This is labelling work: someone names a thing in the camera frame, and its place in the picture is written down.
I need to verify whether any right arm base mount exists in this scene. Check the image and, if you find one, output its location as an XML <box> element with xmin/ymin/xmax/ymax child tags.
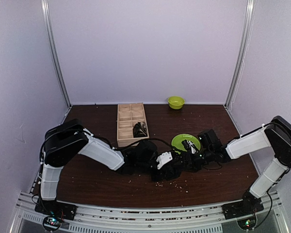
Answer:
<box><xmin>222</xmin><ymin>201</ymin><xmax>264</xmax><ymax>231</ymax></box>

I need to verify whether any right aluminium frame post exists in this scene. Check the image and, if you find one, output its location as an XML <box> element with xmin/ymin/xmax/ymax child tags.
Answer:
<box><xmin>225</xmin><ymin>0</ymin><xmax>256</xmax><ymax>110</ymax></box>

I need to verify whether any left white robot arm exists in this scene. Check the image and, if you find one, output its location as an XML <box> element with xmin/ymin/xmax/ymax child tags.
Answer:
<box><xmin>39</xmin><ymin>119</ymin><xmax>182</xmax><ymax>216</ymax></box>

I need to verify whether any green plate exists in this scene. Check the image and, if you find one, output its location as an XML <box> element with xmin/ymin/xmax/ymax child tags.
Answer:
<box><xmin>171</xmin><ymin>133</ymin><xmax>201</xmax><ymax>154</ymax></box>

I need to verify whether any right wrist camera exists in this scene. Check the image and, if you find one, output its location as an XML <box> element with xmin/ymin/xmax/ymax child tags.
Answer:
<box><xmin>181</xmin><ymin>139</ymin><xmax>199</xmax><ymax>154</ymax></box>

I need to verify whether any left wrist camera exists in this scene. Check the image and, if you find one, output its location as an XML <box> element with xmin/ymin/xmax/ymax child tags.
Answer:
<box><xmin>156</xmin><ymin>152</ymin><xmax>173</xmax><ymax>170</ymax></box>

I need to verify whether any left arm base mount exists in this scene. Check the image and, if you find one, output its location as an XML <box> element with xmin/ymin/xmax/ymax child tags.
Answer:
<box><xmin>34</xmin><ymin>201</ymin><xmax>77</xmax><ymax>232</ymax></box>

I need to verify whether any black necktie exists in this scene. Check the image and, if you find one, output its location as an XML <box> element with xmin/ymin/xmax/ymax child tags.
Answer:
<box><xmin>151</xmin><ymin>164</ymin><xmax>182</xmax><ymax>182</ymax></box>

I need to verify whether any left aluminium frame post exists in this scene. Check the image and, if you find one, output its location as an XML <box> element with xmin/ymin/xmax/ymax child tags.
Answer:
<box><xmin>41</xmin><ymin>0</ymin><xmax>72</xmax><ymax>109</ymax></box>

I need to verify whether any patterned rolled tie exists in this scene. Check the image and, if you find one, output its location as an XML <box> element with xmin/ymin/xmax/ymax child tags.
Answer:
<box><xmin>133</xmin><ymin>121</ymin><xmax>148</xmax><ymax>138</ymax></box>

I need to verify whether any aluminium frame post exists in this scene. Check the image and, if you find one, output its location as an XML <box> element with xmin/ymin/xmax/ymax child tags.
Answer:
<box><xmin>41</xmin><ymin>0</ymin><xmax>72</xmax><ymax>109</ymax></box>
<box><xmin>225</xmin><ymin>0</ymin><xmax>256</xmax><ymax>110</ymax></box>

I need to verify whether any wooden compartment box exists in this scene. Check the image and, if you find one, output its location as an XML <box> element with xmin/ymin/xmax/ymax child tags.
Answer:
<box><xmin>117</xmin><ymin>103</ymin><xmax>149</xmax><ymax>147</ymax></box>

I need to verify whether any front aluminium rail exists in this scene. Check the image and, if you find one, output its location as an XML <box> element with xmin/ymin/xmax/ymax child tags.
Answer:
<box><xmin>11</xmin><ymin>190</ymin><xmax>291</xmax><ymax>233</ymax></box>

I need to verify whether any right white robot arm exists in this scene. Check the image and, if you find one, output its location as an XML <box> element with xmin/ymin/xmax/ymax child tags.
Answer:
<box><xmin>181</xmin><ymin>116</ymin><xmax>291</xmax><ymax>215</ymax></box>

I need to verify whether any green bowl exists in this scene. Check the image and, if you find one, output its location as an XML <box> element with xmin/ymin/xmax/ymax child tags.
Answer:
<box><xmin>167</xmin><ymin>96</ymin><xmax>185</xmax><ymax>110</ymax></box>

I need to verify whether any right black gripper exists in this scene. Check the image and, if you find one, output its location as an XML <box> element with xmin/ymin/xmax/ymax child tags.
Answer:
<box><xmin>173</xmin><ymin>148</ymin><xmax>213</xmax><ymax>173</ymax></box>

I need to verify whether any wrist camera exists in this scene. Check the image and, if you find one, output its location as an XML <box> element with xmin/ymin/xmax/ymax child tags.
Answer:
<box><xmin>181</xmin><ymin>139</ymin><xmax>199</xmax><ymax>154</ymax></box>
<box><xmin>156</xmin><ymin>152</ymin><xmax>173</xmax><ymax>170</ymax></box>

